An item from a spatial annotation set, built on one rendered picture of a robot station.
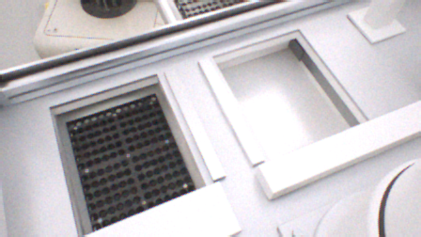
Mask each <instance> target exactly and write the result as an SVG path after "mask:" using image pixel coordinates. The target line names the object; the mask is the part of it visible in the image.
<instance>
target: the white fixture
mask: <svg viewBox="0 0 421 237"><path fill-rule="evenodd" d="M405 2H406V0H373V1H372V2H371V4H370V6H369V7H365V8H362V9H358V10H356V11H354V12H350V13H348V15H347V17H348V18H349V19H350V20H351V22H352V23H353V24H354V25H356V27H357V28H358V29H359V30H360V31H361V32H362V33H363V35H364V36H365V37H366V38H367V40H368V41H370V43H377V42H378V41H380V40H386V39H390V38H392V37H394V36H398V35H399V34H403V33H405V31H406V29H405V28H404V27H403V26H402V25H401V24H400V23H399V22H398V21H397V20H396V19H395V18H396V17H397V15H398V12H399V11H400V10H401V8H402V7H403V4H404V3H405Z"/></svg>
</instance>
